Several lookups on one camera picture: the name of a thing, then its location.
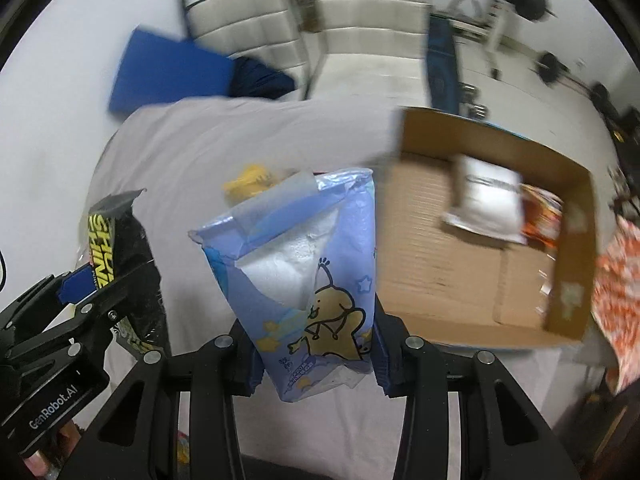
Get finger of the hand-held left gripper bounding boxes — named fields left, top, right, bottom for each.
left=0, top=266, right=99, bottom=337
left=7, top=259, right=160, bottom=377

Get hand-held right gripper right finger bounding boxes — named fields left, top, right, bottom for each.
left=374, top=304, right=577, bottom=480

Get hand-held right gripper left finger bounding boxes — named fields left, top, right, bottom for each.
left=65, top=317, right=267, bottom=480

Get black snack packet yellow print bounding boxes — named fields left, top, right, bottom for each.
left=75, top=188, right=169, bottom=362

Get brown cardboard box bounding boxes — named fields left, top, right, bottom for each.
left=377, top=106, right=599, bottom=349

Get blue cartoon tissue packet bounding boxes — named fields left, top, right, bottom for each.
left=187, top=166, right=377, bottom=404

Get person's left hand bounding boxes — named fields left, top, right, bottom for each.
left=22, top=410, right=85, bottom=467

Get colourful small packet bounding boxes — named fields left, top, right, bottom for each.
left=175, top=427, right=192, bottom=467

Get white plastic packet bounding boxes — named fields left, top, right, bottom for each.
left=441, top=154, right=526, bottom=246

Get orange snack packet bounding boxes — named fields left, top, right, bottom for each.
left=520, top=184, right=566, bottom=257

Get blue foam cushion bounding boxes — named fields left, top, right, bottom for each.
left=108, top=26, right=236, bottom=115

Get orange patterned bag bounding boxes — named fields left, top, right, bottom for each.
left=591, top=216, right=640, bottom=397

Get dark navy cloth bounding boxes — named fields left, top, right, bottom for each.
left=227, top=56, right=297, bottom=102

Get white upholstered sofa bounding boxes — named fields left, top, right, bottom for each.
left=181, top=0, right=437, bottom=102

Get white barbell rack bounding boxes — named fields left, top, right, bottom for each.
left=440, top=0, right=601, bottom=92

